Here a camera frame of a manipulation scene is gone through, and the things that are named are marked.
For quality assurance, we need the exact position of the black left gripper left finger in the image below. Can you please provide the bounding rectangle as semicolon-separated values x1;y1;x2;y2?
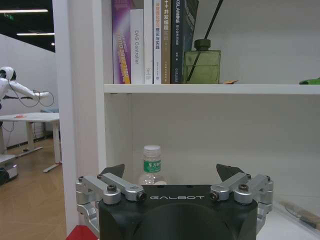
75;163;147;237

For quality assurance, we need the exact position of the white standing desk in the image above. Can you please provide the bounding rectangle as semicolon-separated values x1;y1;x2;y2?
0;112;62;173

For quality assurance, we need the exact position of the clear plastic water bottle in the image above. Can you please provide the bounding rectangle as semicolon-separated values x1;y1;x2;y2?
137;144;168;186

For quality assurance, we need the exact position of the red object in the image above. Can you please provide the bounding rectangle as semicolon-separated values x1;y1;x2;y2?
66;224;100;240

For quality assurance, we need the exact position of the brown spine book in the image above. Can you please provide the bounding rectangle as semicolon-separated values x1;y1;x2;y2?
161;0;172;85

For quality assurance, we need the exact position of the purple spine book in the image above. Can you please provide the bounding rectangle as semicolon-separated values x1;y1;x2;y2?
111;0;132;85

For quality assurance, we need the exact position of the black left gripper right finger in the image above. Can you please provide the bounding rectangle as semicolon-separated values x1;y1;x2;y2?
210;163;274;237

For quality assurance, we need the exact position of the white book orange title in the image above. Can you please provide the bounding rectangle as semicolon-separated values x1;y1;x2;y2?
152;0;163;85

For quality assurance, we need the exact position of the green glass diffuser bottle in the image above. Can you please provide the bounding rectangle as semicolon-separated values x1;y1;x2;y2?
183;38;222;85

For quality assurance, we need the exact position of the white DAS Controller book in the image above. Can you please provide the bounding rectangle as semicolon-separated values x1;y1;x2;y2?
129;8;145;85

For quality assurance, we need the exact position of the white bookshelf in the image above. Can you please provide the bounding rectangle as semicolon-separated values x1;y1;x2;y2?
52;0;320;240

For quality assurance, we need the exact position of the dark SLAM book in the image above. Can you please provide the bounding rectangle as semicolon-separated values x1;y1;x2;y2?
170;0;200;84

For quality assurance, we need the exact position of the black diffuser reed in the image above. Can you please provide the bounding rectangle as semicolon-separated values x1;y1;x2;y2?
189;0;224;81

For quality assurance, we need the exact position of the wooden handled brush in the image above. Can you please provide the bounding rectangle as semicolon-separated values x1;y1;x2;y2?
281;200;320;230

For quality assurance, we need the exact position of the green object on shelf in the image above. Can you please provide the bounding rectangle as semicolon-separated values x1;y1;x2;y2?
299;77;320;86

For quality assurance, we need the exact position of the white humanoid robot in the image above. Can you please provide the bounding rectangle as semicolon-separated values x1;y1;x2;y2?
0;66;55;186

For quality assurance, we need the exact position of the thin white book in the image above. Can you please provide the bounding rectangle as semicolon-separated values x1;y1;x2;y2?
143;0;154;85

